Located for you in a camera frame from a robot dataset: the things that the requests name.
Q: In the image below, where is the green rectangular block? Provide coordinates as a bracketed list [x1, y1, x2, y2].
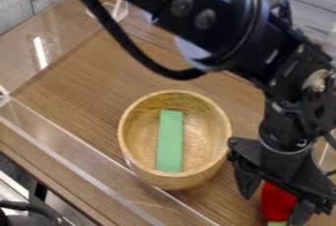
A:
[155, 110, 184, 173]

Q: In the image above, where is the round wooden bowl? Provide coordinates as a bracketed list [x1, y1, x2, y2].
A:
[119, 89, 232, 190]

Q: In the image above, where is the black table frame bracket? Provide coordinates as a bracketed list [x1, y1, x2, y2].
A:
[30, 182, 47, 202]

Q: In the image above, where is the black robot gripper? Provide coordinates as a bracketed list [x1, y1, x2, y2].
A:
[228, 137, 336, 226]

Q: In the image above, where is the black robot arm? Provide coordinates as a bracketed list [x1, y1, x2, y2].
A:
[80, 0, 336, 226]

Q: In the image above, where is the clear acrylic corner bracket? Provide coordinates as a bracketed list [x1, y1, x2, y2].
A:
[103, 0, 128, 22]

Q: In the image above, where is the clear acrylic barrier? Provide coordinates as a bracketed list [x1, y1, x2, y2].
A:
[0, 93, 219, 226]
[314, 133, 336, 176]

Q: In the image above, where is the clear acrylic right barrier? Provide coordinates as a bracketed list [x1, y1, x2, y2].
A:
[314, 133, 336, 176]

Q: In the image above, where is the red plush strawberry toy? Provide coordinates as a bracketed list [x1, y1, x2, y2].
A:
[262, 182, 298, 226]

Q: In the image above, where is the black cable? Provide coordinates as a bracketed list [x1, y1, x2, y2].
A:
[54, 0, 208, 82]

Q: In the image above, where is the clear acrylic front barrier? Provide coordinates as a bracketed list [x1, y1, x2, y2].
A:
[0, 93, 219, 226]

